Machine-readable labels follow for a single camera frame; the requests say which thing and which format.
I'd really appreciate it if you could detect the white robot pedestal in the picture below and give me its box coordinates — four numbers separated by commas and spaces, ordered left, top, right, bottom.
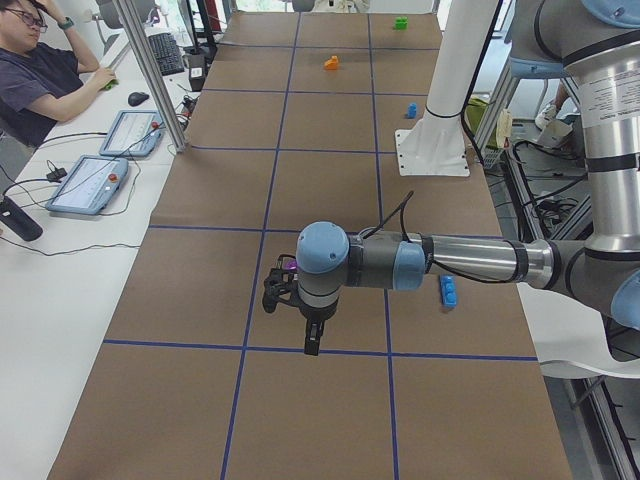
395, 0, 501, 177

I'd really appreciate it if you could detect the small blue block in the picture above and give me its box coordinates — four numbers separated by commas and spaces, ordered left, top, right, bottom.
405, 102, 418, 119

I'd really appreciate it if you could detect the black keyboard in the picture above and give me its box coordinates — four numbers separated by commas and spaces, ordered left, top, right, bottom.
147, 33, 184, 76

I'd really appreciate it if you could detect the purple trapezoid block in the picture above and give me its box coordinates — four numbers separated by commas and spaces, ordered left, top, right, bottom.
278, 254, 297, 271

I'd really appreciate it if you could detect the seated person in dark shirt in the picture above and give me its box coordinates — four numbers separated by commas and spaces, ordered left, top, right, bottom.
1, 1, 116, 147

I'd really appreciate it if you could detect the aluminium frame post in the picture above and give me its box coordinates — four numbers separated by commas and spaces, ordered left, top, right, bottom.
113, 0, 187, 153

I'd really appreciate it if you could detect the far teach pendant tablet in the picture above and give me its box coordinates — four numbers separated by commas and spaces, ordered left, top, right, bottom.
99, 110, 163, 158

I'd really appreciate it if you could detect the green double block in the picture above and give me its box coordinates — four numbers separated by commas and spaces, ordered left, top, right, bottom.
394, 16, 408, 30

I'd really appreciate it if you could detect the orange trapezoid block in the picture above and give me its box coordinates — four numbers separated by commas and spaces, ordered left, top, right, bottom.
323, 55, 340, 71

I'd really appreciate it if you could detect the near teach pendant tablet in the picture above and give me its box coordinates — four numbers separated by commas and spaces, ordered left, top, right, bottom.
45, 155, 129, 215

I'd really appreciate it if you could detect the white plastic chair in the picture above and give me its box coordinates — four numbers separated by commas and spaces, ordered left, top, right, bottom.
517, 283, 639, 379

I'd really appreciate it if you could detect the teach pendant tablet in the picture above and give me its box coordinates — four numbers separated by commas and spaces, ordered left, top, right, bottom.
45, 155, 129, 215
99, 110, 163, 158

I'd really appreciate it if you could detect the small black adapter box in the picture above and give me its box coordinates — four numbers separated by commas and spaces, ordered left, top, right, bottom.
46, 168, 67, 183

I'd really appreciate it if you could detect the long blue block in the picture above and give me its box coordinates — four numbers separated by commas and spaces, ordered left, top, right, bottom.
439, 275, 458, 308

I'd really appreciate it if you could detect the black computer mouse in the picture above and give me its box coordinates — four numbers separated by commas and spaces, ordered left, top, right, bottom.
127, 92, 149, 107

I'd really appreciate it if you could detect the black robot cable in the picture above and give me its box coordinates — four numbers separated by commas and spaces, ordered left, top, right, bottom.
360, 189, 496, 284

